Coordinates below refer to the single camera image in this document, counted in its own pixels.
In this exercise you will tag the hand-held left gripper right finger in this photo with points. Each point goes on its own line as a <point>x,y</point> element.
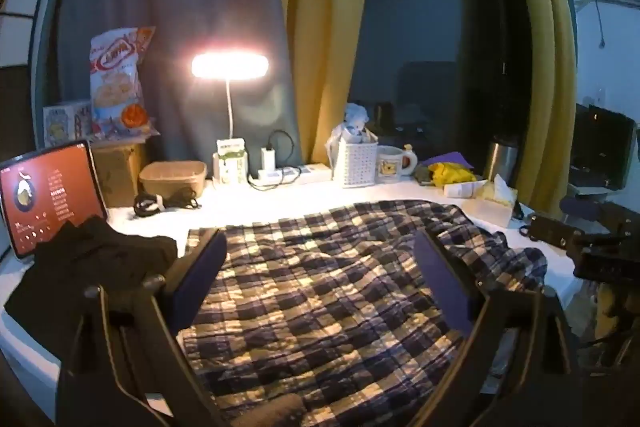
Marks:
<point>440,277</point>

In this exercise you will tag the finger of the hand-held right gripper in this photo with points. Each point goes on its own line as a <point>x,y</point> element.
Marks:
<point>550,232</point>

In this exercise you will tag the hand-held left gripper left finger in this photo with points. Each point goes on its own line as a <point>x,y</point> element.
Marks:
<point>200,264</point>

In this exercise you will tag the plaid pants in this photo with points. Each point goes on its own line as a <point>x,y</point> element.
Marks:
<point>325,287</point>

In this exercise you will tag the tissue box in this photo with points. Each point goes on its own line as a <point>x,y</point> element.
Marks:
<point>492,204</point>

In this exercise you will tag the steel thermos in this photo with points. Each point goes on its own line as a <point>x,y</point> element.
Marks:
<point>500,162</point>

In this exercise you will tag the white tube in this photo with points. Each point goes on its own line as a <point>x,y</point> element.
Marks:
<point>462,190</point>

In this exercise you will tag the wicker basket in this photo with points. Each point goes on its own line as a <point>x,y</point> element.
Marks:
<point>172,177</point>

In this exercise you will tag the black case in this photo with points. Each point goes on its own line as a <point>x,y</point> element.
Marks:
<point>602,147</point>

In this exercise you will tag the yellow cloth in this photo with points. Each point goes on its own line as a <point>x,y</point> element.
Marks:
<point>452,174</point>

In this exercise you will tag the white and green carton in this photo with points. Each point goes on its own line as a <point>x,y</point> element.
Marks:
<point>231,164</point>

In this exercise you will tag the purple cloth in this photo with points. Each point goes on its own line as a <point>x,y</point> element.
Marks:
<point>450,158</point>

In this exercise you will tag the printed mug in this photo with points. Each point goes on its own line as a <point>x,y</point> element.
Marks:
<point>392,164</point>

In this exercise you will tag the cardboard box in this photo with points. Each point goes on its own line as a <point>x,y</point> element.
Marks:
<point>117,172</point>

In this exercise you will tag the black cloth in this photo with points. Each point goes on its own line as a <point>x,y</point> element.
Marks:
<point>75,267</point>

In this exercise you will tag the white power strip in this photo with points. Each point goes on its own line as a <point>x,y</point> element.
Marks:
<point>300,173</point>

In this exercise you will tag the white perforated basket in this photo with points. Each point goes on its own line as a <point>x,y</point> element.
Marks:
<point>356,164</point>

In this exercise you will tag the tablet with red screen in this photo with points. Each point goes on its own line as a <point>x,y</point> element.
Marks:
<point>42,192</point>

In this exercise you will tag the yellow curtain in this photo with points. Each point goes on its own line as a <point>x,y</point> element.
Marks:
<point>320,32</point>
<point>550,57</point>

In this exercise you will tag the white plush toy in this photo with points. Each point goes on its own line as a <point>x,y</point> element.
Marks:
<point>356,119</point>

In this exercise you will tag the printed box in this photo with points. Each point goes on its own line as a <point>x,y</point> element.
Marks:
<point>62,124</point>

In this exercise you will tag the white desk lamp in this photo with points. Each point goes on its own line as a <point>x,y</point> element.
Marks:
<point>230,66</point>

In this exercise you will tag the snack bag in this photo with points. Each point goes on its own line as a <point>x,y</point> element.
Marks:
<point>117,77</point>

